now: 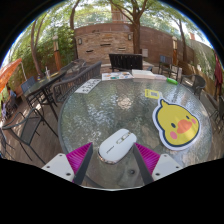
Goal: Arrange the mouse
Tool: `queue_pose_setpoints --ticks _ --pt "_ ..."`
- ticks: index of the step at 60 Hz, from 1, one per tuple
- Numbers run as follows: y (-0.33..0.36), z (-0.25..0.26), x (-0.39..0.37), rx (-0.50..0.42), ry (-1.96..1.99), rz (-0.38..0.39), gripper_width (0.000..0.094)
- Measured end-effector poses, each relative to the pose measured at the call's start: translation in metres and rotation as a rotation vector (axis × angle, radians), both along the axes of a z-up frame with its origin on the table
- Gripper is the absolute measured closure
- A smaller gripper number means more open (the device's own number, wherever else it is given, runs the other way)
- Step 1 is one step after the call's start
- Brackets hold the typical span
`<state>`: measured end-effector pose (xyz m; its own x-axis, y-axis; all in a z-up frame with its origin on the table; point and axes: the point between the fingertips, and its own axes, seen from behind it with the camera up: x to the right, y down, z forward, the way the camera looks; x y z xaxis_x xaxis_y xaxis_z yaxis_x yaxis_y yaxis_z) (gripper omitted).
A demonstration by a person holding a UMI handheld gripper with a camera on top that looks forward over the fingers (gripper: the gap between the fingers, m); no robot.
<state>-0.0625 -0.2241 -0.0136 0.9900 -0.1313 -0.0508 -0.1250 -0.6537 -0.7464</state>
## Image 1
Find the yellow duck-shaped mouse pad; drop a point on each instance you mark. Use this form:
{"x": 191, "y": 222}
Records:
{"x": 176, "y": 126}

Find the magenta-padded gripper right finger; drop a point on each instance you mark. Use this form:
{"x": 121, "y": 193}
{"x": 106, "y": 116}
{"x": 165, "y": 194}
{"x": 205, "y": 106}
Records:
{"x": 148, "y": 158}

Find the black mesh metal chair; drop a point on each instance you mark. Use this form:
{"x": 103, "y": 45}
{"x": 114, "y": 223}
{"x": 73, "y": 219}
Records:
{"x": 28, "y": 128}

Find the white computer mouse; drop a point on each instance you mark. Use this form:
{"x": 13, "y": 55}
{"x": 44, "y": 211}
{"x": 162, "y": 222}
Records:
{"x": 116, "y": 146}

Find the small yellow card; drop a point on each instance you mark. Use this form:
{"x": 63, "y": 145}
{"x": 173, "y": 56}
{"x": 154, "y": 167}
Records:
{"x": 152, "y": 94}

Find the large brown-trunk tree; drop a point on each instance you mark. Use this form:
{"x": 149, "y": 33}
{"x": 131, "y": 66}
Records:
{"x": 136, "y": 36}

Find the small white card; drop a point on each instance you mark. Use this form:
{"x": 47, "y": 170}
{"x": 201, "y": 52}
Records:
{"x": 160, "y": 77}

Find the grey wall utility box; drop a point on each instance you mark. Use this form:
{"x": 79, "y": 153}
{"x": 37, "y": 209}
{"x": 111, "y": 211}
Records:
{"x": 144, "y": 52}

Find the closed maroon patio umbrella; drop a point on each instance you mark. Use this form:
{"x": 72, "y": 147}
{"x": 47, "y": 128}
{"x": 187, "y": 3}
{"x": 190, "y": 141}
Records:
{"x": 219, "y": 73}

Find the orange patio umbrella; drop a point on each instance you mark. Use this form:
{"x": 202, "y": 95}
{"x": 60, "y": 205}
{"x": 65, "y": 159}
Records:
{"x": 8, "y": 71}

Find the wooden lamp post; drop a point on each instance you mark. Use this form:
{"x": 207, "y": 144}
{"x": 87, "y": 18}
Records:
{"x": 56, "y": 51}
{"x": 174, "y": 50}

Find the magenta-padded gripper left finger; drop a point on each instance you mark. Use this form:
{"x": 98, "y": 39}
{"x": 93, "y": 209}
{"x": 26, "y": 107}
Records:
{"x": 78, "y": 158}

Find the dark round patio table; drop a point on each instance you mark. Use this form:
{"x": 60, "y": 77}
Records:
{"x": 43, "y": 83}

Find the black slatted bench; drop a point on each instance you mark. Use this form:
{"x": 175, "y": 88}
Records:
{"x": 126, "y": 61}

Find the blue patio chair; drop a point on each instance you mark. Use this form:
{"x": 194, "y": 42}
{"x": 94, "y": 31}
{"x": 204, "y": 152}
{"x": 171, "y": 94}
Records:
{"x": 28, "y": 85}

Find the white book stack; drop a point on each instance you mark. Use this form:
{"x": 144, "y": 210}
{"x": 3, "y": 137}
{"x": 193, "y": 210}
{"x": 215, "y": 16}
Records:
{"x": 143, "y": 74}

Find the person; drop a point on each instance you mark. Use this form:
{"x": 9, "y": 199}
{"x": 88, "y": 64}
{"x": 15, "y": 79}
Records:
{"x": 12, "y": 94}
{"x": 4, "y": 110}

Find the dark slatted patio chair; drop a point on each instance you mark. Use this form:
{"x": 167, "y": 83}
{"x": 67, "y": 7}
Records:
{"x": 165, "y": 61}

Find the black and white sign card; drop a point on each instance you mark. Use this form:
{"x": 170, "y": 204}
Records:
{"x": 87, "y": 86}

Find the colourful printed brochure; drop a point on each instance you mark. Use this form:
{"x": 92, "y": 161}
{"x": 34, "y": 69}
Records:
{"x": 116, "y": 76}

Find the black wall lantern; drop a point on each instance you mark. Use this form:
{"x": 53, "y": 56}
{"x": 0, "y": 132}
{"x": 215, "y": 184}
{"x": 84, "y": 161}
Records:
{"x": 129, "y": 36}
{"x": 79, "y": 41}

